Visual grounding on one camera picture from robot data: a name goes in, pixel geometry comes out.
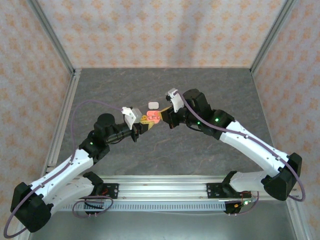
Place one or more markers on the pink earbud charging case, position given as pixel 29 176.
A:
pixel 156 121

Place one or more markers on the white earbud charging case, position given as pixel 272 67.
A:
pixel 153 105

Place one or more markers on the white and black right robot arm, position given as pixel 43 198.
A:
pixel 250 145

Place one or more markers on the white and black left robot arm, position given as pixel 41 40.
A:
pixel 65 170

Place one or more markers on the aluminium side rail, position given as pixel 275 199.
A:
pixel 71 95

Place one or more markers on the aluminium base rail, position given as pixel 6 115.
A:
pixel 162 186

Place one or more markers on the aluminium frame post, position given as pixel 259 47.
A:
pixel 272 37
pixel 53 37

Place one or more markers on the aluminium frame beam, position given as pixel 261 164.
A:
pixel 300 225
pixel 26 236

